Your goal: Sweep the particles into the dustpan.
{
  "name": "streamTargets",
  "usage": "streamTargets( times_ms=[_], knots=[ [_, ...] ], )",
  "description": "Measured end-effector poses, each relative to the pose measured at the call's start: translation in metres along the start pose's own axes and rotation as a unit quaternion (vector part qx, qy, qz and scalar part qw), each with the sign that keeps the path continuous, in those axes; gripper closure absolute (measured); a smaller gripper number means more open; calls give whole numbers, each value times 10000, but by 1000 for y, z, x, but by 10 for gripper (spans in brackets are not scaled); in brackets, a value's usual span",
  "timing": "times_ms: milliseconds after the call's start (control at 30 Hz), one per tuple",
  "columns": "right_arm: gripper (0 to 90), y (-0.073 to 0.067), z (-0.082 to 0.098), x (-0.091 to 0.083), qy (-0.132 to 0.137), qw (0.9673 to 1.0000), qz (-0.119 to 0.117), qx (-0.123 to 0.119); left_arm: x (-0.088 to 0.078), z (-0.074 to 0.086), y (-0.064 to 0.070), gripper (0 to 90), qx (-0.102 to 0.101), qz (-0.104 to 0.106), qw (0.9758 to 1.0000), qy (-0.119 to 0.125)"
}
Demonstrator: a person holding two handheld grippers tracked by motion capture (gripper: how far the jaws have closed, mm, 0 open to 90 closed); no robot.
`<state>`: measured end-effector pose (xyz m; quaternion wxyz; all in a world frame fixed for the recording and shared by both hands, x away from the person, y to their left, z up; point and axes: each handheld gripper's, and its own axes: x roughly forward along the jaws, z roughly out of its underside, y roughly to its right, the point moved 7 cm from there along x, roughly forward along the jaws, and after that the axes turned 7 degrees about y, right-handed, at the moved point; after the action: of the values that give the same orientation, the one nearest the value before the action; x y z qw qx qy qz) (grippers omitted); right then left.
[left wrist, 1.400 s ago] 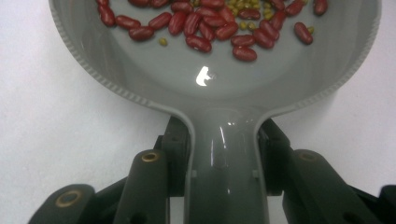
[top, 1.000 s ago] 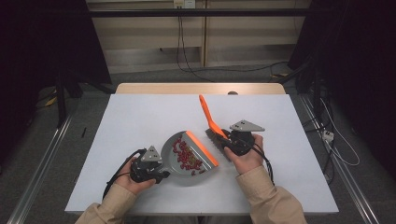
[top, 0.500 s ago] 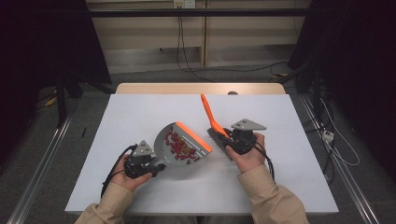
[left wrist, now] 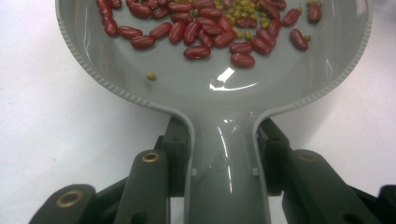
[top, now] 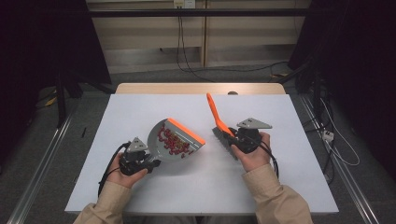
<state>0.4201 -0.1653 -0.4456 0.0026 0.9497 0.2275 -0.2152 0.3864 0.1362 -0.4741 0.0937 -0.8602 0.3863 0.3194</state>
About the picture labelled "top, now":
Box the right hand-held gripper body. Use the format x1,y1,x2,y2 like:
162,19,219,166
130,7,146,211
235,117,273,155

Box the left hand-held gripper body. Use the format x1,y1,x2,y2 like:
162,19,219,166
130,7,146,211
119,136,154,176

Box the grey dustpan with orange edge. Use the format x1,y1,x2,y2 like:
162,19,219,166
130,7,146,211
145,117,206,165

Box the red kidney beans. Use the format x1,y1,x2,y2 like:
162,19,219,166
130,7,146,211
157,123,195,157

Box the orange brush with grey bristles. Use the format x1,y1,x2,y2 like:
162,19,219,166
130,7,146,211
205,92,240,161

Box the green mung beans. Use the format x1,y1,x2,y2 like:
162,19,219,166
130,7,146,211
172,135,190,151

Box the person's right hand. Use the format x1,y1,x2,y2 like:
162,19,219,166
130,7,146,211
230,132,272,174

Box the person's left hand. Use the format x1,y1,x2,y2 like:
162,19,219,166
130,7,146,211
106,153,149,189

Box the white table mat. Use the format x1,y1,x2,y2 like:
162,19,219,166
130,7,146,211
64,92,340,216

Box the white power adapter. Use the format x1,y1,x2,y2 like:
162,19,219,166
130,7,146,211
321,130,336,144

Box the black metal stand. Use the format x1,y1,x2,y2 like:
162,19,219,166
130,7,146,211
55,72,68,129

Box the black horizontal metal bar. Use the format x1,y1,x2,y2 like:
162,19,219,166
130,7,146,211
88,8,312,18

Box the black curtain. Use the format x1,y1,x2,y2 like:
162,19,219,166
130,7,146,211
0,0,112,175
287,0,396,181

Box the left hand-held gripper black cable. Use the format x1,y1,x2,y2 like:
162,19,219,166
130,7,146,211
97,142,131,198

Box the hand-held gripper black cable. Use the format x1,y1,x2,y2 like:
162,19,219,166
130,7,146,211
255,140,280,180
97,142,131,198

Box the right hand-held gripper black cable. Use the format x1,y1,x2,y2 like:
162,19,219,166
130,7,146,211
255,140,280,180

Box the black floor cable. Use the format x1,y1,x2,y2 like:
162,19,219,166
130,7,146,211
186,61,290,75

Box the bundle of black cables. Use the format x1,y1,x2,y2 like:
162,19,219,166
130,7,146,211
294,69,336,185

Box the aluminium floor rail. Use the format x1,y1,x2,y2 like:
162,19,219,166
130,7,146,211
298,92,381,224
7,104,79,224

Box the white floor cable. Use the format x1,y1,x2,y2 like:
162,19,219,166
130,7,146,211
319,97,361,167

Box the black wall socket cable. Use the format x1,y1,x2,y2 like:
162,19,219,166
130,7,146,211
176,16,216,83
179,16,216,83

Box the white wall socket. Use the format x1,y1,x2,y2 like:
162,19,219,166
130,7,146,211
173,0,196,9

